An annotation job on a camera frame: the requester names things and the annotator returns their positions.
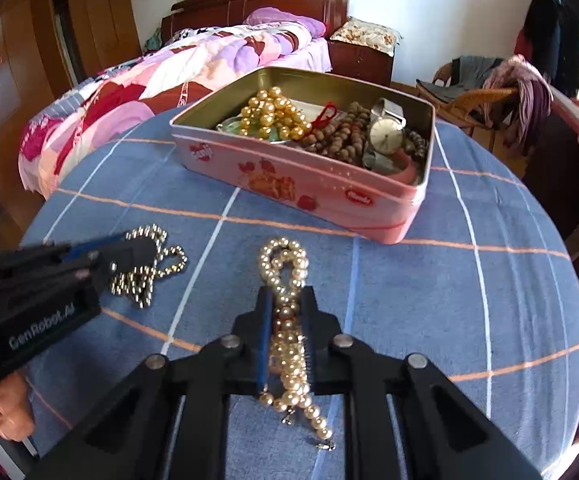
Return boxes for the pink patchwork quilt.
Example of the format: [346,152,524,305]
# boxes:
[18,24,315,197]

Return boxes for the grey garment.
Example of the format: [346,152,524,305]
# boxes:
[415,55,503,104]

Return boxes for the gold bead necklace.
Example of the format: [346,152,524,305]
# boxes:
[238,87,313,142]

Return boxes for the pink striped clothing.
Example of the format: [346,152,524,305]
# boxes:
[484,53,553,159]

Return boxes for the wooden wardrobe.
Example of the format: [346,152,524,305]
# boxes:
[0,0,143,242]

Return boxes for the red cord charm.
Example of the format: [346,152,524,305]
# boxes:
[310,102,338,131]

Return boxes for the purple pillow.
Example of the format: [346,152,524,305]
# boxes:
[242,7,327,39]

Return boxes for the blue checked tablecloth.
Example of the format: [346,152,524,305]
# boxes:
[19,105,579,480]

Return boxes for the pink tin box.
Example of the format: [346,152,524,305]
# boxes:
[170,65,437,245]

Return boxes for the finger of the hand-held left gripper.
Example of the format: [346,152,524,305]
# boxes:
[19,233,133,267]
[83,237,157,292]

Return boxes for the person's left hand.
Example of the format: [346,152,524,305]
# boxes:
[0,372,38,444]

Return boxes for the white paper slip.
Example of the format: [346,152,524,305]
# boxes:
[289,99,327,116]

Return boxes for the wooden bed headboard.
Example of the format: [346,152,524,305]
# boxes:
[161,0,351,49]

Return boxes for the cream pearl necklace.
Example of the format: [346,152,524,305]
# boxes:
[258,237,337,454]

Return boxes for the hanging dark coats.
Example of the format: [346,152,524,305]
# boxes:
[516,0,579,91]

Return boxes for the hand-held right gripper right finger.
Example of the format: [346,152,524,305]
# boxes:
[299,286,543,480]

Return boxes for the wicker chair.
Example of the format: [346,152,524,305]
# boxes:
[415,57,521,154]

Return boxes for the wooden nightstand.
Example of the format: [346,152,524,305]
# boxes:
[328,39,395,86]

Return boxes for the silver wristwatch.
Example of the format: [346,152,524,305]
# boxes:
[361,98,413,171]

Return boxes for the brown prayer bead string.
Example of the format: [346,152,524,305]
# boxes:
[299,101,373,166]

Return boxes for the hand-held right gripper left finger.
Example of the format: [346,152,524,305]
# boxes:
[29,287,276,480]

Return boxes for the silver ball chain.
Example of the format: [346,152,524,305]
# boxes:
[110,223,189,310]

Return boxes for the floral cushion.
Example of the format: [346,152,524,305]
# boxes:
[329,16,403,54]

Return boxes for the dark bead bracelet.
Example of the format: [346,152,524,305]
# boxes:
[401,129,431,161]

